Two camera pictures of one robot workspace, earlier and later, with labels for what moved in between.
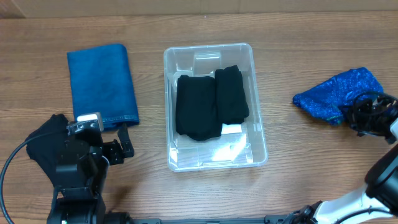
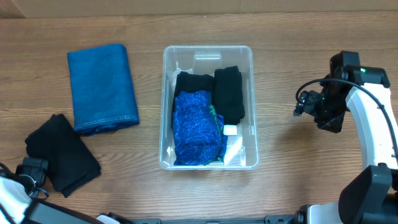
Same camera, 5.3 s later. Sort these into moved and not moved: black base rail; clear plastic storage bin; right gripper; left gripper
Moved: right gripper; left gripper
Not moved: clear plastic storage bin; black base rail
